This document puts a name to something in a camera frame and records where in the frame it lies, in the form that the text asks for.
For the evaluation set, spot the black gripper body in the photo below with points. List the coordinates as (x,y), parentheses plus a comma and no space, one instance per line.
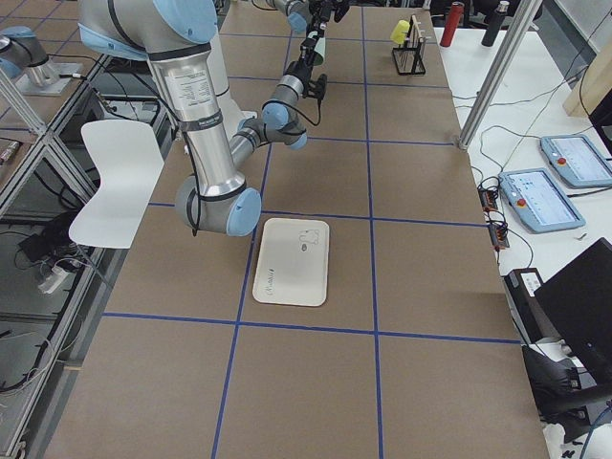
(302,65)
(321,15)

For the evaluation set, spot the light green cup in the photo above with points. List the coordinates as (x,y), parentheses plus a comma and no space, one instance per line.
(319,50)

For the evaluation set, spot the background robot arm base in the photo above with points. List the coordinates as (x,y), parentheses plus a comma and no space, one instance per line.
(24,60)

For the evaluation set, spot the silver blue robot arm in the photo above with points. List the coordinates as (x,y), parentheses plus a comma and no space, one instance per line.
(177,41)
(302,16)

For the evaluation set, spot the yellow cup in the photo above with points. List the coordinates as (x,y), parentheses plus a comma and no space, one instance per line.
(400,32)

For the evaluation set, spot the white plastic tray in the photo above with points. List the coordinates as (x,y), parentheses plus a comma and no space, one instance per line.
(292,264)

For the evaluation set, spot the red bottle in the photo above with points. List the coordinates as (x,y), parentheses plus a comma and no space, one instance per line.
(453,18)

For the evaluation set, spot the black bottle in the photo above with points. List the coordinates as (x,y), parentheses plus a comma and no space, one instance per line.
(495,22)

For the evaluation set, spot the white plastic chair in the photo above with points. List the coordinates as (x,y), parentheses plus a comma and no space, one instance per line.
(129,163)

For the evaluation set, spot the orange circuit board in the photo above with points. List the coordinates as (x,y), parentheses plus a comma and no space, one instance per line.
(496,221)

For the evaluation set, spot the near teach pendant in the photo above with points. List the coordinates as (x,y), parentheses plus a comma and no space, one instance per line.
(537,200)

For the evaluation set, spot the teach pendant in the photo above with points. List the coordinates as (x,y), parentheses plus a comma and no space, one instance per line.
(537,200)
(576,160)

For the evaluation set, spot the far teach pendant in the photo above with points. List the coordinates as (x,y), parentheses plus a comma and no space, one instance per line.
(576,160)

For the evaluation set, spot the white power strip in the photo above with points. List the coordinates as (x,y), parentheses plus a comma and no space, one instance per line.
(52,281)

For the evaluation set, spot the black box with label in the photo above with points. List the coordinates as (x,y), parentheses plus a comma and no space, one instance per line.
(532,323)

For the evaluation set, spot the black laptop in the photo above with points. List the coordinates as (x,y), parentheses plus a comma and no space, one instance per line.
(577,300)

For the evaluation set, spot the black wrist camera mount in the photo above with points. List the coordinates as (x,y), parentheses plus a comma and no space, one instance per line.
(316,88)

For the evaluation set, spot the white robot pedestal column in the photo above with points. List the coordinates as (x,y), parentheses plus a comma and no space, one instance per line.
(231,111)

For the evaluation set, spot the black wire cup rack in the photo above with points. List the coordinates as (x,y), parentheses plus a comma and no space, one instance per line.
(409,58)

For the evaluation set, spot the aluminium frame post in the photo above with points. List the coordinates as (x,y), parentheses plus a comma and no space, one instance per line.
(523,18)

